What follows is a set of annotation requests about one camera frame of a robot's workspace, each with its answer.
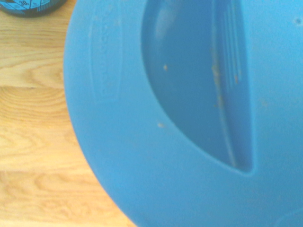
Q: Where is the translucent pitcher with blue lid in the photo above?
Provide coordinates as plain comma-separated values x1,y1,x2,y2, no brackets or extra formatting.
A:
63,0,303,227

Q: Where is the black Vega protein tub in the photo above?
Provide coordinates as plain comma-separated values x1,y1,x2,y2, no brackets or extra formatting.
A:
0,0,68,19

